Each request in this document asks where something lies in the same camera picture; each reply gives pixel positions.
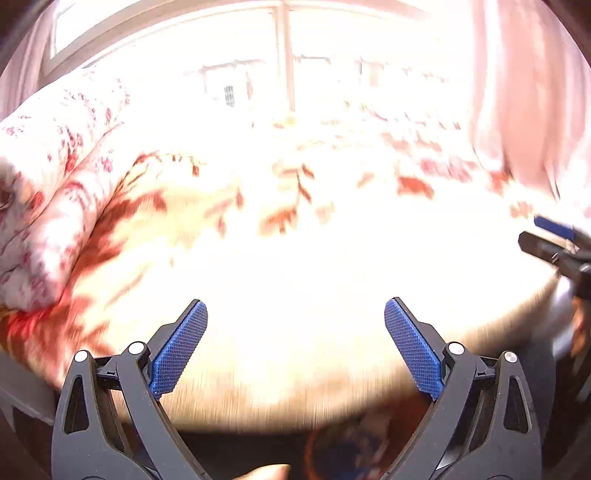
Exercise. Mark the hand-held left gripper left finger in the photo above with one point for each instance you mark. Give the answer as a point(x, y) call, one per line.
point(180, 355)

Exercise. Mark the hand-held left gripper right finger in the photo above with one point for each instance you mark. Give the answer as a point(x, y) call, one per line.
point(415, 350)

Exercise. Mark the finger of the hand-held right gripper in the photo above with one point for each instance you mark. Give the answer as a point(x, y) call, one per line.
point(540, 247)
point(554, 227)

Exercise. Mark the rolled floral quilt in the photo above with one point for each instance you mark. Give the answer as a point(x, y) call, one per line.
point(46, 184)

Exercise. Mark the white window frame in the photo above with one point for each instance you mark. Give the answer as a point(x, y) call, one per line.
point(282, 55)

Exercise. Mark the floral plush blanket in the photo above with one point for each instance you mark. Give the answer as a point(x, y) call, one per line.
point(300, 300)

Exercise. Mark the white sheer curtain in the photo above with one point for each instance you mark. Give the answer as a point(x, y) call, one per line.
point(531, 92)

